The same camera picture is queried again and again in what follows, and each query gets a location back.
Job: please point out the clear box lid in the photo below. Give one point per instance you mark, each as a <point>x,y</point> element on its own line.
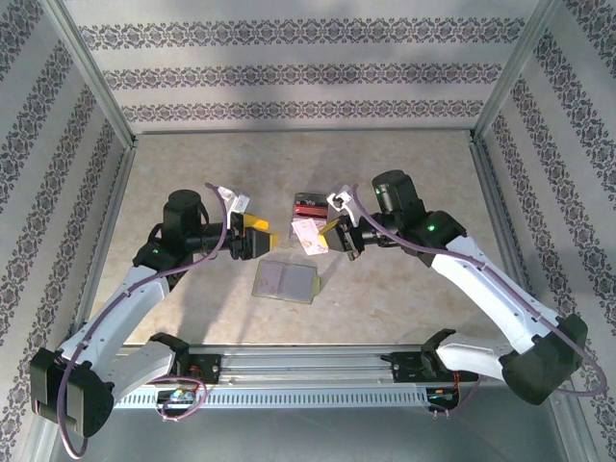
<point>296,284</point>

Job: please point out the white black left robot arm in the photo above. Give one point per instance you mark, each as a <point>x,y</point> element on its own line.
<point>125,317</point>

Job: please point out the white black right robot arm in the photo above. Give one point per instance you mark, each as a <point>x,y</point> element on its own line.
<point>491,298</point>

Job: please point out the clear acrylic card stand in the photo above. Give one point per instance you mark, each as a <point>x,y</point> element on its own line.
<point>296,242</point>

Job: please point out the plain red card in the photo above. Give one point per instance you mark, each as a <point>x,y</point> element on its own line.
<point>310,210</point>

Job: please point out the grey metal sheet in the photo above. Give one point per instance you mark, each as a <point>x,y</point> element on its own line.
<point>308,438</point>

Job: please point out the aluminium frame rail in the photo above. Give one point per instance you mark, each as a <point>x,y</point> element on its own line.
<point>503,216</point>
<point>303,131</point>
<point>109,216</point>

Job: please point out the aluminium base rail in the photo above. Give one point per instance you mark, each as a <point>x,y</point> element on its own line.
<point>308,366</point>

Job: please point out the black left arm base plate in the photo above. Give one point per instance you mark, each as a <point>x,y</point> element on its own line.
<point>210,369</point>

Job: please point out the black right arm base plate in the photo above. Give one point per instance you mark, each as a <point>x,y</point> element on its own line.
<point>406,369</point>

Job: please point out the aluminium frame post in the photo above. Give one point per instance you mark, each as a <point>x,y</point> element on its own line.
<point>513,72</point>
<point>100,82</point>

